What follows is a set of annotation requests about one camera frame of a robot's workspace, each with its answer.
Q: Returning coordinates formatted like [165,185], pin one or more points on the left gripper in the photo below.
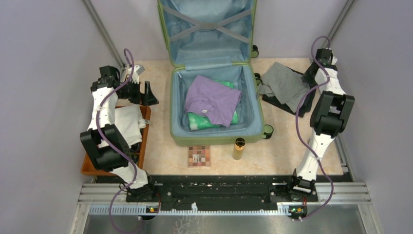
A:
[147,99]

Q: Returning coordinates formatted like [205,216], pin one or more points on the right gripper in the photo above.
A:
[305,78]

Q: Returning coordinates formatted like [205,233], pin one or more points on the green white tie-dye garment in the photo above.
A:
[198,122]

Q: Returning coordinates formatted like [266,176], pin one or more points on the purple t-shirt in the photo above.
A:
[213,100]

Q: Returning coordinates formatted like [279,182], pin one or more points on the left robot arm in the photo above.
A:
[106,147]

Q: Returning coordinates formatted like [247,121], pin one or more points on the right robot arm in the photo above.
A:
[328,119]

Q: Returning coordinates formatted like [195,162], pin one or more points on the black folded garment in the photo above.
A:
[305,102]

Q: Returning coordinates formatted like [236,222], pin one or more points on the grey garment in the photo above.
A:
[284,84]

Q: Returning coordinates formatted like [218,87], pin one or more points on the white fluffy towel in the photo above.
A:
[129,121]

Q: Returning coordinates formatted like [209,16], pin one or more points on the green suitcase blue lining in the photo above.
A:
[214,39]

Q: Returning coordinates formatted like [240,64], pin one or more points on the eyeshadow palette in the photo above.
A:
[199,156]

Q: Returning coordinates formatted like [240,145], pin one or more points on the orange wooden tray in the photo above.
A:
[139,150]

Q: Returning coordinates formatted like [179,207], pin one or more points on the gold cap bottle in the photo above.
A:
[238,148]

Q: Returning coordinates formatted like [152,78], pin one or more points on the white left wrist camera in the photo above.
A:
[136,71]

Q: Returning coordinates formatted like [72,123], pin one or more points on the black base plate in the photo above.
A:
[221,193]

